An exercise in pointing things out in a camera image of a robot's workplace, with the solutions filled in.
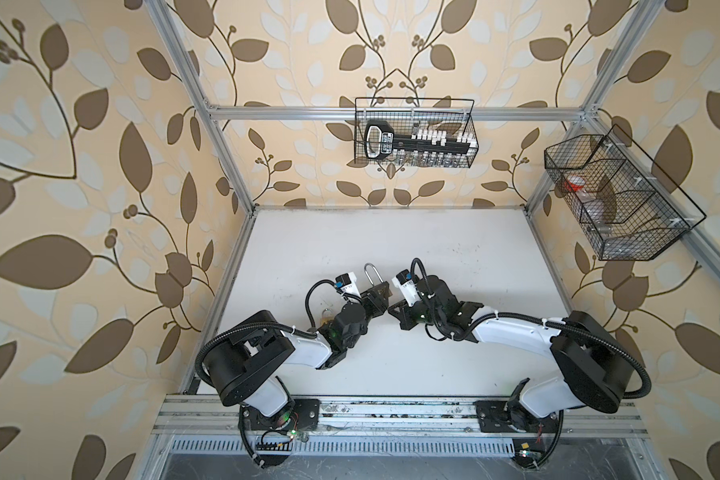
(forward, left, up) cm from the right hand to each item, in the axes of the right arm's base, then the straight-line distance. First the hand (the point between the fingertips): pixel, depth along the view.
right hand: (390, 312), depth 84 cm
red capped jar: (+24, -51, +26) cm, 62 cm away
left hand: (+5, +1, +6) cm, 8 cm away
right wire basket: (+13, -58, +27) cm, 66 cm away
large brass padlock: (+4, +2, +6) cm, 8 cm away
